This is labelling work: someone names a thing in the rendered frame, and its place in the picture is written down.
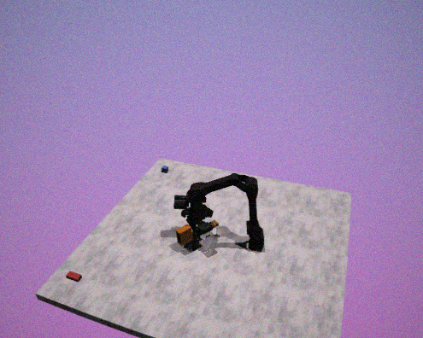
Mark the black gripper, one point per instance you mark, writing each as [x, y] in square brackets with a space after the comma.
[194, 220]

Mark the small red block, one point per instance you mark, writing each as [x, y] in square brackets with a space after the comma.
[74, 276]

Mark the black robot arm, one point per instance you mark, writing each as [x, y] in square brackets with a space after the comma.
[196, 197]

